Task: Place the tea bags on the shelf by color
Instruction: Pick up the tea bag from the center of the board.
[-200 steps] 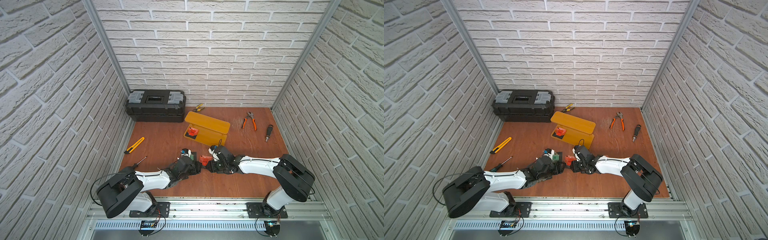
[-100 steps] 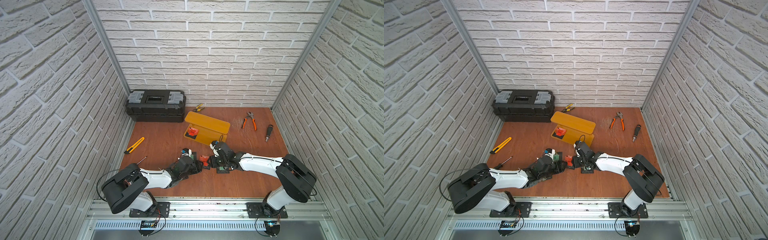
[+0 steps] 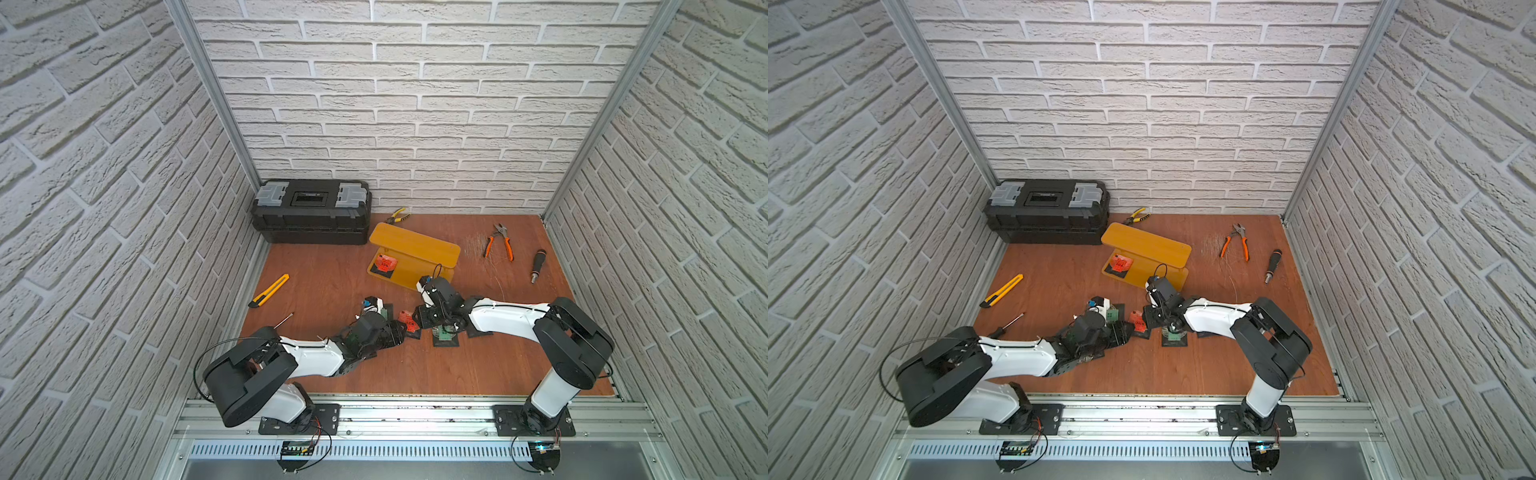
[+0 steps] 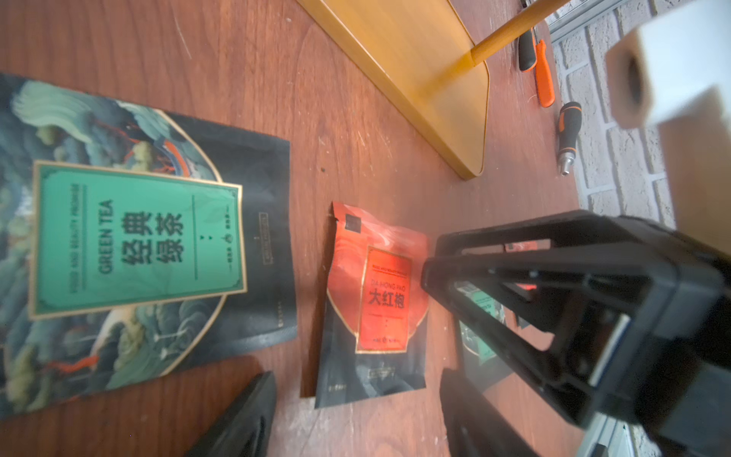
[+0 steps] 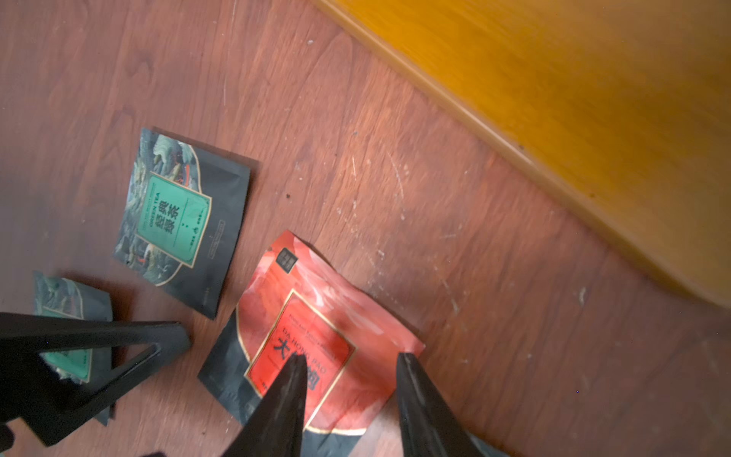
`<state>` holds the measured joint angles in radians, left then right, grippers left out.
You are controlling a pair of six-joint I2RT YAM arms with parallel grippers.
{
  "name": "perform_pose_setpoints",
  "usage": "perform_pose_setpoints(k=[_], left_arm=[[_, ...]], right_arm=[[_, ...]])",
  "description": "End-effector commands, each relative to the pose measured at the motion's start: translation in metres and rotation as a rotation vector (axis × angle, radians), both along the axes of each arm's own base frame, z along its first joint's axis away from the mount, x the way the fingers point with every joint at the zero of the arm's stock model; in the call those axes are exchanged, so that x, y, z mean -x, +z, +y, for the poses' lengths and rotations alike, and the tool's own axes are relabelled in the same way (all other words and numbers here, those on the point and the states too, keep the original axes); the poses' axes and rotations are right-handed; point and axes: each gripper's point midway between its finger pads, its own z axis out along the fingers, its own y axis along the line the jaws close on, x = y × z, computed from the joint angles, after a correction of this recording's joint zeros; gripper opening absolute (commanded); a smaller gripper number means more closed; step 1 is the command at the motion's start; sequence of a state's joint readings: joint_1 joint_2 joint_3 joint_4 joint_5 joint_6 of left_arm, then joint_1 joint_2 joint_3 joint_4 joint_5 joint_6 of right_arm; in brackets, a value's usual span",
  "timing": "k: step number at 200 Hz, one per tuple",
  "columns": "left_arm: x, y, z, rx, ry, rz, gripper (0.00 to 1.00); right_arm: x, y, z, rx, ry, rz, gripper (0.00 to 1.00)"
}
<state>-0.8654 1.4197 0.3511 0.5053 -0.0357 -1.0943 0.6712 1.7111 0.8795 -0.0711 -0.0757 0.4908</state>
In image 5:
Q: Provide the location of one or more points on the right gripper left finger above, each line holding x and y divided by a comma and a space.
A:
276, 427

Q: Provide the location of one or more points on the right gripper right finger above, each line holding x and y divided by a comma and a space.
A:
428, 426

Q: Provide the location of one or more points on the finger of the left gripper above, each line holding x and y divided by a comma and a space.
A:
54, 408

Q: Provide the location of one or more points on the red tea bag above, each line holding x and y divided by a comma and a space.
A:
296, 303

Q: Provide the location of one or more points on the green tea bag front left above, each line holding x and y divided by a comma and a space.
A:
63, 298

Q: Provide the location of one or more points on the green tea bag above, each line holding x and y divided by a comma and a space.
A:
184, 211
63, 298

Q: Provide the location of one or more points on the green tea bag centre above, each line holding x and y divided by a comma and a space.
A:
184, 211

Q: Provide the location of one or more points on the yellow two-tier wooden shelf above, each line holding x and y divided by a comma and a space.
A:
620, 108

